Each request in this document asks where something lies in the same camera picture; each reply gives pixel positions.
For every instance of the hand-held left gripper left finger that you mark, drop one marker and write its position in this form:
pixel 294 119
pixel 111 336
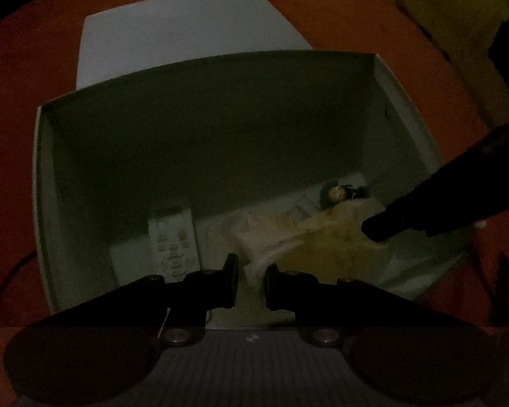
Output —
pixel 231 280

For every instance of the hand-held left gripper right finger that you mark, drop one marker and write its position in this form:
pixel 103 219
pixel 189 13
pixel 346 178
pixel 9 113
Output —
pixel 272 286

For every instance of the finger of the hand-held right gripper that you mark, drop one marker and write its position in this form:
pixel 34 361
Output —
pixel 386 222

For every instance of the small yellow figurine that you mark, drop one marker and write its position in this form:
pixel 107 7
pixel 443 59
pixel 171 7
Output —
pixel 335 194

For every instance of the beige cloth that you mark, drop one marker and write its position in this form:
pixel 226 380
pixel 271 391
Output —
pixel 318 241

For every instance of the white remote control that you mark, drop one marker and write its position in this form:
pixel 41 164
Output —
pixel 174 241

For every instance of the white cardboard box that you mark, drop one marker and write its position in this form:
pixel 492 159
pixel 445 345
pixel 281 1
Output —
pixel 152 135

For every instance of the red desktop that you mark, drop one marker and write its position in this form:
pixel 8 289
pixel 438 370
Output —
pixel 21 63

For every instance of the yellow box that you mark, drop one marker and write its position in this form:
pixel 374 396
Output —
pixel 449 17

